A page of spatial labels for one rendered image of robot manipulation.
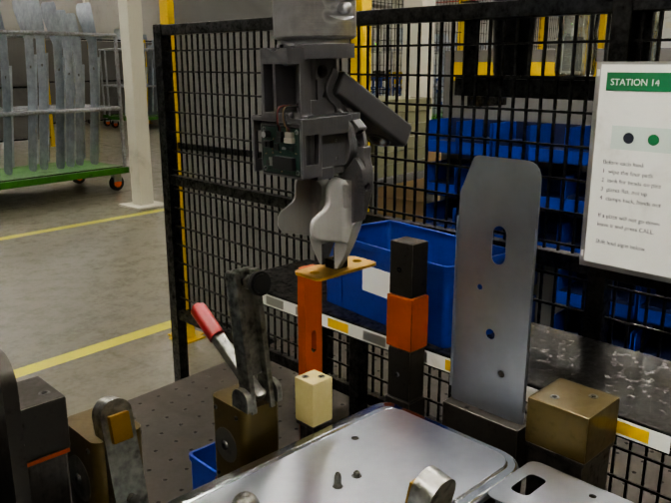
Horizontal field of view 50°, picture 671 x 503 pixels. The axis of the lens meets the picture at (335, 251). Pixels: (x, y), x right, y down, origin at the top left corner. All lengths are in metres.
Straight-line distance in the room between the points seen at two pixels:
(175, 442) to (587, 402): 0.90
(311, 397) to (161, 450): 0.66
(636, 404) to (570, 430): 0.14
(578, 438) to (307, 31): 0.55
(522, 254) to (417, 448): 0.27
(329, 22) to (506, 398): 0.55
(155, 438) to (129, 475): 0.75
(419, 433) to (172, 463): 0.67
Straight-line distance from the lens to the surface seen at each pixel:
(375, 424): 0.96
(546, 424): 0.92
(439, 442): 0.92
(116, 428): 0.80
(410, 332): 1.07
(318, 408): 0.93
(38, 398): 0.81
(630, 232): 1.15
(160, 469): 1.47
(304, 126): 0.62
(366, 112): 0.69
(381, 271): 1.18
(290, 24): 0.65
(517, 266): 0.92
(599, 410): 0.91
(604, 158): 1.15
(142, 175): 7.71
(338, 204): 0.68
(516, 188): 0.90
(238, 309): 0.85
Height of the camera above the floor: 1.45
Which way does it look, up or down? 15 degrees down
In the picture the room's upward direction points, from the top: straight up
